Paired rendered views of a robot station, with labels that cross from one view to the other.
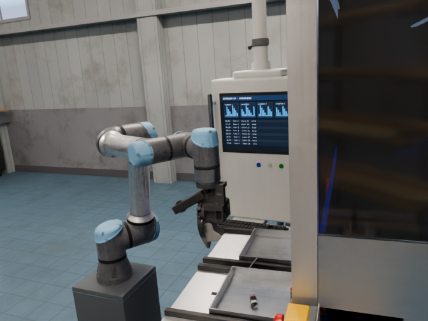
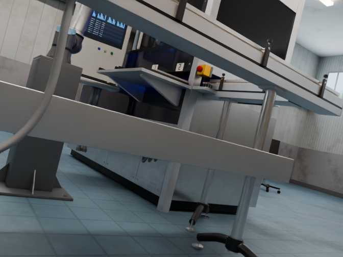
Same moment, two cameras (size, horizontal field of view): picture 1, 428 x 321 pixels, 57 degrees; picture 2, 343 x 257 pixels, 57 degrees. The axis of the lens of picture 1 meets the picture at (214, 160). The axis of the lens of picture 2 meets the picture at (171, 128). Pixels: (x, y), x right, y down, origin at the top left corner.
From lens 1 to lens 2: 2.00 m
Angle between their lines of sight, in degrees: 58
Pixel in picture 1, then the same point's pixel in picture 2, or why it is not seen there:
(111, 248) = (71, 40)
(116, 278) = (69, 60)
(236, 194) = (78, 62)
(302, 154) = (214, 13)
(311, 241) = not seen: hidden behind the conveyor
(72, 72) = not seen: outside the picture
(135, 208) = (82, 26)
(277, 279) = not seen: hidden behind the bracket
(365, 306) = (215, 72)
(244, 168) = (89, 48)
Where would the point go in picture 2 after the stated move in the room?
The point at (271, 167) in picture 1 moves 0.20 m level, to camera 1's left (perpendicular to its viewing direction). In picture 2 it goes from (105, 52) to (89, 43)
